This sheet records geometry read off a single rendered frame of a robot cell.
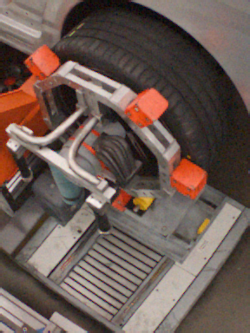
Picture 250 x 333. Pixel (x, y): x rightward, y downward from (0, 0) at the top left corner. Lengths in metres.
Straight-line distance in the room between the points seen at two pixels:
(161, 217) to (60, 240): 0.48
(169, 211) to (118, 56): 0.96
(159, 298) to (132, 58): 1.16
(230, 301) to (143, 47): 1.29
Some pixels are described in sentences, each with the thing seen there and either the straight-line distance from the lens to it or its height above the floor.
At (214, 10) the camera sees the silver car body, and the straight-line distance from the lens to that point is 1.31.
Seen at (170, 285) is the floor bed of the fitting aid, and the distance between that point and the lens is 2.32.
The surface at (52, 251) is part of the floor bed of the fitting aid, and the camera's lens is 2.44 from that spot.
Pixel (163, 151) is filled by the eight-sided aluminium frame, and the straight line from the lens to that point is 1.54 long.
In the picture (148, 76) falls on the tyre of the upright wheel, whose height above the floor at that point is 1.15.
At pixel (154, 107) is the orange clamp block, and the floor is 1.14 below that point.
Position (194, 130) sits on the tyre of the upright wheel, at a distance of 1.55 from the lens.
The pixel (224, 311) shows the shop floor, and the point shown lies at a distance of 2.37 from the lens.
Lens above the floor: 2.29
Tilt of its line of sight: 58 degrees down
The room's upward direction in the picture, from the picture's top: 11 degrees counter-clockwise
